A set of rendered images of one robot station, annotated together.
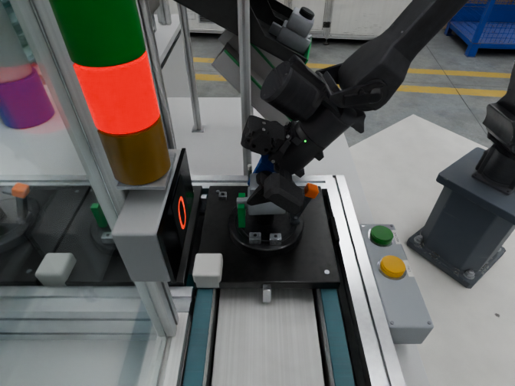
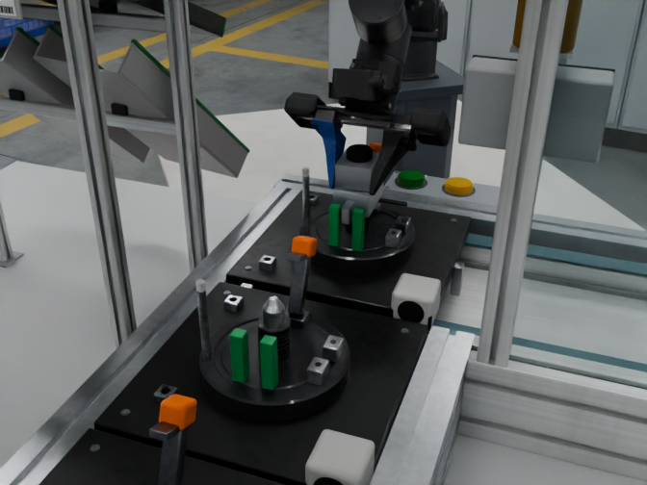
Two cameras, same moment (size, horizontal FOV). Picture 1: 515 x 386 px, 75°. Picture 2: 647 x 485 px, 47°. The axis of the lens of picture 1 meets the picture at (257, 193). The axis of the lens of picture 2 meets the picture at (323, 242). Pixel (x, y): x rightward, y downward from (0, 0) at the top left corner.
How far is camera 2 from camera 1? 77 cm
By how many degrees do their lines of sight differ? 57
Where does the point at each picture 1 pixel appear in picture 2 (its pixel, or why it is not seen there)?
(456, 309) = not seen: hidden behind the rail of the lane
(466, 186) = (417, 87)
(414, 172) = (269, 163)
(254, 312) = (465, 311)
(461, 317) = not seen: hidden behind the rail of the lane
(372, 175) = (248, 190)
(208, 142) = not seen: outside the picture
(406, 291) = (490, 191)
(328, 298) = (478, 241)
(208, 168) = (73, 333)
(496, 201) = (445, 84)
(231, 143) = (24, 290)
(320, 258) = (431, 219)
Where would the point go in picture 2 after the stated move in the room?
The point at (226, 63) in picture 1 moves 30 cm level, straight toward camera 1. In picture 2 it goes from (139, 63) to (413, 87)
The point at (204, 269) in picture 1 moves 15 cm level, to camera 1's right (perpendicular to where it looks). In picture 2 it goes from (427, 289) to (453, 225)
